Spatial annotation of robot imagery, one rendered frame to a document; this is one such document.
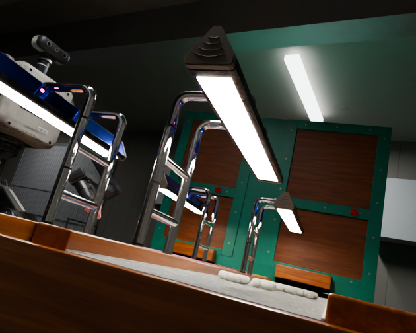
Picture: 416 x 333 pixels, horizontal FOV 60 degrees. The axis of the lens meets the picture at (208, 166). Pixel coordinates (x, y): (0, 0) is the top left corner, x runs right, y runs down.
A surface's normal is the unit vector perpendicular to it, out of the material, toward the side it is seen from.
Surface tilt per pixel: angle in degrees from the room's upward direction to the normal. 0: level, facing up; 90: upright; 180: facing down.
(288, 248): 90
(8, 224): 90
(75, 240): 90
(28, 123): 90
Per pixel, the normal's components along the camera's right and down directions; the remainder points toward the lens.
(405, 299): -0.43, -0.34
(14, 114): 0.87, 0.08
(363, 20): -0.23, 0.94
